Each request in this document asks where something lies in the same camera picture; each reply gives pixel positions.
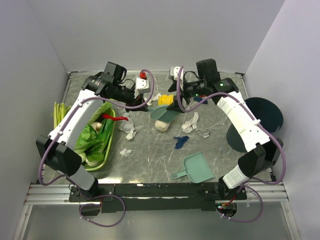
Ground blue crumpled paper scrap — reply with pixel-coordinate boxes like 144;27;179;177
174;135;190;150

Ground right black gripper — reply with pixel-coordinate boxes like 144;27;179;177
166;77;207;114

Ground red chili pepper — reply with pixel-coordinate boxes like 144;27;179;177
101;113;129;122

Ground yellow napa cabbage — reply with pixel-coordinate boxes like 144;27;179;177
154;93;182;132

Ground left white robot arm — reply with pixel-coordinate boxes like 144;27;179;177
36;62;155;201

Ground dark blue paper scrap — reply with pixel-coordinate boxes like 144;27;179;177
193;96;208;105

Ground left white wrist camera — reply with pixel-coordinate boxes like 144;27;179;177
135;78;151;94

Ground teal dustpan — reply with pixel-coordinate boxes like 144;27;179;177
171;151;215;184

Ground green vegetable tray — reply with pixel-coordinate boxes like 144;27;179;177
83;108;116;172

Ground large lettuce leaf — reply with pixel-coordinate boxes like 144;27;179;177
87;101;112;125

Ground teal hand brush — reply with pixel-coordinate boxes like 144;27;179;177
148;105;168;120

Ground green onion stalks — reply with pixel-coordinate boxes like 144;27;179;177
53;102;71;129

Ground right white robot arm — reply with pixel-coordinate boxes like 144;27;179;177
167;58;287;199

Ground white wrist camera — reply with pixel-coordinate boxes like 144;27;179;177
169;66;181;82
135;78;151;94

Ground bok choy greens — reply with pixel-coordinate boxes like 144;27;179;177
73;121;102;163

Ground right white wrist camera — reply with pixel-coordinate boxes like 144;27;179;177
169;66;181;82

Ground dark blue bin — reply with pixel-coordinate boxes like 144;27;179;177
226;97;284;153

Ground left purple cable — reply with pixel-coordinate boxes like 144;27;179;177
37;68;155;187

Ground white paper scrap top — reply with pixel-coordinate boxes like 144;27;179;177
144;93;162;106

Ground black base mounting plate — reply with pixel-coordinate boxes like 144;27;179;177
69;182;247;213

